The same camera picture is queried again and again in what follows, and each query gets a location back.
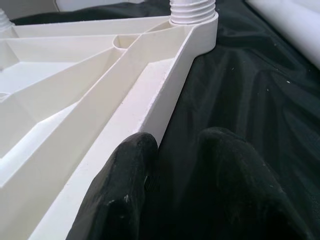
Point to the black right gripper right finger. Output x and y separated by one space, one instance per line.
232 187

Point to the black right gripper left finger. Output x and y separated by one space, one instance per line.
117 195

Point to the white plastic table top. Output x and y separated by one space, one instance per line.
75 75

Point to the black cloth cover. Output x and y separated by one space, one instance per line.
250 100

